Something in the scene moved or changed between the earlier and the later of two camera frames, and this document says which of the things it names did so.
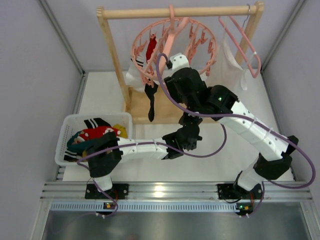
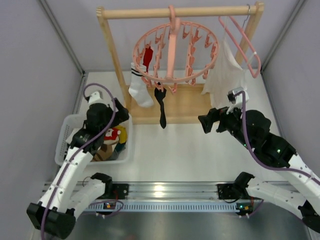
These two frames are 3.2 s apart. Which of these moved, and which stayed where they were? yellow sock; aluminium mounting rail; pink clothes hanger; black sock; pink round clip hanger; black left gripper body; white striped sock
Moved: white striped sock; black sock; black left gripper body
Stayed: pink round clip hanger; yellow sock; pink clothes hanger; aluminium mounting rail
